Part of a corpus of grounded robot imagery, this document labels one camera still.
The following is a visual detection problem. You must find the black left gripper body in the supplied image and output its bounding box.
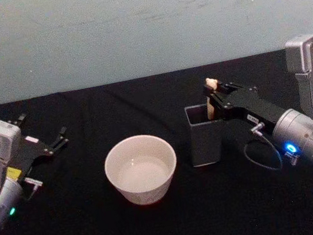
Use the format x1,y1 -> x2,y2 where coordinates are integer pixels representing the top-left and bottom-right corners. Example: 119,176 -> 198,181
0,130 -> 57,183

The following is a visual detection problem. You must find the white ceramic bowl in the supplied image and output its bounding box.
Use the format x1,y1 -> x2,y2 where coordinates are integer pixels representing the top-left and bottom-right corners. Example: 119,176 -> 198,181
99,130 -> 184,211

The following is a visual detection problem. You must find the black table cloth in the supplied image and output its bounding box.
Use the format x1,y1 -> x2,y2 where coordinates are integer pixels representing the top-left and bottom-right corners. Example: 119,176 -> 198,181
0,43 -> 313,235

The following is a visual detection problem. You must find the thin dark gripper cable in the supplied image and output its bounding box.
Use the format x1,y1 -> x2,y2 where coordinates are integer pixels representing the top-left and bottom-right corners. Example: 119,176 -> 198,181
240,120 -> 285,176
19,174 -> 46,203

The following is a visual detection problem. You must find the pale wooden utensil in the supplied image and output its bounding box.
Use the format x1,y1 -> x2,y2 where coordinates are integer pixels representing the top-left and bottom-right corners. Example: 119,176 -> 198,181
202,76 -> 225,122

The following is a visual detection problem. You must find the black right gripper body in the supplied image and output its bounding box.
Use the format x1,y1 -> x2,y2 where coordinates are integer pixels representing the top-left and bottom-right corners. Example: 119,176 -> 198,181
217,78 -> 292,141

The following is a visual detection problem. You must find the grey square metal holder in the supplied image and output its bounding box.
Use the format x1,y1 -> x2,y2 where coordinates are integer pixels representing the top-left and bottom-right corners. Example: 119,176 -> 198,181
183,101 -> 233,169

